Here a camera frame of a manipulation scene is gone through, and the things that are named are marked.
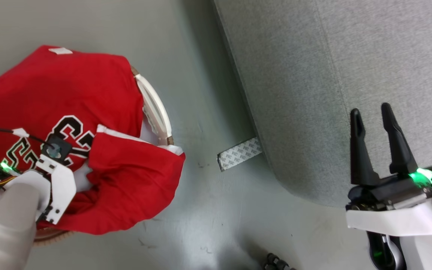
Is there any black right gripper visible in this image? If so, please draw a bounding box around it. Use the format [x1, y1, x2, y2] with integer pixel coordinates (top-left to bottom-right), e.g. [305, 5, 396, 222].
[345, 102, 432, 224]

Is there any red jersey with black lettering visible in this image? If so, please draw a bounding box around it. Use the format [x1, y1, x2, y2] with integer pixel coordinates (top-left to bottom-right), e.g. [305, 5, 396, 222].
[0, 45, 186, 235]

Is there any white laundry basket brown rim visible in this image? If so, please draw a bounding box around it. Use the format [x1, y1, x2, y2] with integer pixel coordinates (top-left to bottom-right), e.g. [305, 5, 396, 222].
[32, 67, 174, 247]

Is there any grey fabric sofa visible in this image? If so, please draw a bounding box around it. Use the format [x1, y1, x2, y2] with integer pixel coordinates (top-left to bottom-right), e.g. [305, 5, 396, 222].
[213, 0, 432, 209]

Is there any grey patterned tape strip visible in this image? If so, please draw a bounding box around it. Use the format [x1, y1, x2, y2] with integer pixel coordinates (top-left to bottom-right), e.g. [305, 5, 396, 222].
[217, 137, 263, 172]

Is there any thin black cable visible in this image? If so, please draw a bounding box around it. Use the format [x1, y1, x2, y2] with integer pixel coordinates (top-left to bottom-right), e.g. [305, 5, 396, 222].
[0, 127, 56, 147]

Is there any black ribbed cable conduit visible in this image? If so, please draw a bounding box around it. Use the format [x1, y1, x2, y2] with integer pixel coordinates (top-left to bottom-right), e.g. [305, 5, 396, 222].
[264, 253, 296, 270]

